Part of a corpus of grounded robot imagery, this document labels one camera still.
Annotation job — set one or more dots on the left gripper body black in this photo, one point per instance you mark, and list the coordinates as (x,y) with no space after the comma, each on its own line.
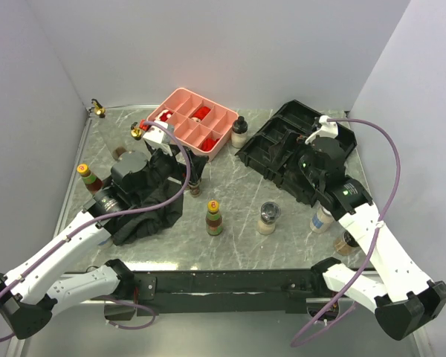
(161,166)

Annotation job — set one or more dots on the red sock front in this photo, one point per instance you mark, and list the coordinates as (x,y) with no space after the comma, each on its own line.
(208,144)

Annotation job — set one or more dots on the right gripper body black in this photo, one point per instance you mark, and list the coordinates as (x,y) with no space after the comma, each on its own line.
(312,175)

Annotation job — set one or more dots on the black compartment bin rack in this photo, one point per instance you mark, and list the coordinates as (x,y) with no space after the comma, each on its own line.
(264,153)

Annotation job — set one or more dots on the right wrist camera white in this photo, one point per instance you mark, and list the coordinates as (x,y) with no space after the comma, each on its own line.
(326,128)

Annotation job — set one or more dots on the red santa sock middle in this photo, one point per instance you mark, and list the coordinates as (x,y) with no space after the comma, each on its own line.
(200,114)

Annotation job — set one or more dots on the glass oil bottle gold spout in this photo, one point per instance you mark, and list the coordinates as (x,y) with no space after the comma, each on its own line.
(136,132)

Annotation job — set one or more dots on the red santa sock left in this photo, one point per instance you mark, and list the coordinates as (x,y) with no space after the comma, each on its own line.
(164,115)

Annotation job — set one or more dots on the brown spice bottle black cap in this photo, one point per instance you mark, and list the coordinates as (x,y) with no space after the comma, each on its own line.
(346,244)

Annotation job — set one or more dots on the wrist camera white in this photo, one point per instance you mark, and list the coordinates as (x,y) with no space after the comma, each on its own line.
(158,139)
(326,128)

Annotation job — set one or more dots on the black cloth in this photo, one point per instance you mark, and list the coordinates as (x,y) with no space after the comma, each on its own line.
(153,222)

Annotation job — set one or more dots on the sauce bottle yellow cap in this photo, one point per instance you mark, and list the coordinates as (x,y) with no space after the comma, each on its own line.
(213,218)
(92,183)

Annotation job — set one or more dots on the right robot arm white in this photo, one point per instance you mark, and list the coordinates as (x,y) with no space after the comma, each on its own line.
(406,298)

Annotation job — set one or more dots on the red santa sock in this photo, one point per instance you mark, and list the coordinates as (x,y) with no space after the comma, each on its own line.
(200,114)
(164,115)

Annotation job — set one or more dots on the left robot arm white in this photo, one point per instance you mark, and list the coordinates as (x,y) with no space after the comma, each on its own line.
(34,292)

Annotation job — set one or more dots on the clear lid seasoning jar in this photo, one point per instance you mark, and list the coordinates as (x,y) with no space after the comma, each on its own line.
(269,214)

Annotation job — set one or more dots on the white salt bottle black cap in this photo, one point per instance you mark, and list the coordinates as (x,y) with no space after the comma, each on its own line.
(239,132)

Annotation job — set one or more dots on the blue label white granule bottle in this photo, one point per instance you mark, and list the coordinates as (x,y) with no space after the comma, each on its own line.
(321,220)

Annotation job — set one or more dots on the pink divided organizer tray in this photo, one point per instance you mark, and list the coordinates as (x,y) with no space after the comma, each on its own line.
(217,124)

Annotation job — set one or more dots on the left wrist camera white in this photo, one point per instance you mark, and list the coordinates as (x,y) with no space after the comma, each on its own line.
(158,139)

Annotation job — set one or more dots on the dark spice jar black lid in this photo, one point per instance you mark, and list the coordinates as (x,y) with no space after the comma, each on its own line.
(194,187)

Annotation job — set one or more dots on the black base beam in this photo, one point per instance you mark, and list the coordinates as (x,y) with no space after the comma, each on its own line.
(170,292)

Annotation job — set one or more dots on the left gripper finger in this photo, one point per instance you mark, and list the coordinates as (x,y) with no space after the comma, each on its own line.
(152,150)
(197,164)

